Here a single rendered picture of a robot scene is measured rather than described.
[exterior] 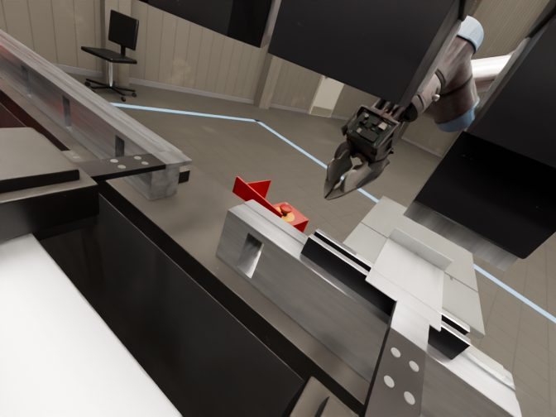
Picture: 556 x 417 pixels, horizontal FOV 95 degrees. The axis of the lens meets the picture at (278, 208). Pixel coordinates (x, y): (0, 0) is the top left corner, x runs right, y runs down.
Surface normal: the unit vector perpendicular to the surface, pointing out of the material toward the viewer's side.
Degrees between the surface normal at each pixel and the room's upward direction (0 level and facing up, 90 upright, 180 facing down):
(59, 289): 0
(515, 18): 90
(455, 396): 90
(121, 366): 0
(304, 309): 90
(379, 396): 0
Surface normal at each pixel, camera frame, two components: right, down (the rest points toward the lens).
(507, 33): -0.71, 0.15
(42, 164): 0.32, -0.81
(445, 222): -0.54, 0.29
